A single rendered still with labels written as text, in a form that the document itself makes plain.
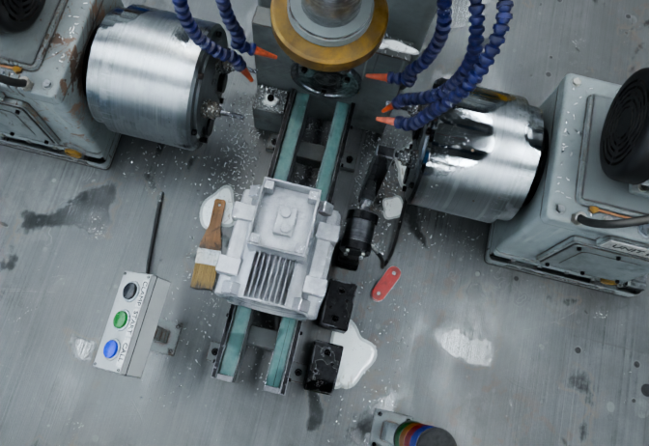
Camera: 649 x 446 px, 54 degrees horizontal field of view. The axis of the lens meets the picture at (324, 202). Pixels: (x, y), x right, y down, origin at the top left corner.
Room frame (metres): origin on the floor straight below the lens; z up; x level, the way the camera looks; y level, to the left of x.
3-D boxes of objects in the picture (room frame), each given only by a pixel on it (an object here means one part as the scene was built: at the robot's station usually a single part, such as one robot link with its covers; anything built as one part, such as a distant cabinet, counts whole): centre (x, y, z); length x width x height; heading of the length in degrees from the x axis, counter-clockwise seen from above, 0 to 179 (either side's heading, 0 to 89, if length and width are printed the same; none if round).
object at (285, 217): (0.28, 0.06, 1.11); 0.12 x 0.11 x 0.07; 178
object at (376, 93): (0.67, 0.05, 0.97); 0.30 x 0.11 x 0.34; 88
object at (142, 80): (0.53, 0.41, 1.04); 0.37 x 0.25 x 0.25; 88
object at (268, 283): (0.24, 0.06, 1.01); 0.20 x 0.19 x 0.19; 178
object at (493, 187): (0.50, -0.28, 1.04); 0.41 x 0.25 x 0.25; 88
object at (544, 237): (0.49, -0.54, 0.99); 0.35 x 0.31 x 0.37; 88
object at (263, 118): (0.59, 0.16, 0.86); 0.07 x 0.06 x 0.12; 88
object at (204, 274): (0.27, 0.23, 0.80); 0.21 x 0.05 x 0.01; 2
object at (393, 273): (0.26, -0.17, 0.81); 0.09 x 0.03 x 0.02; 153
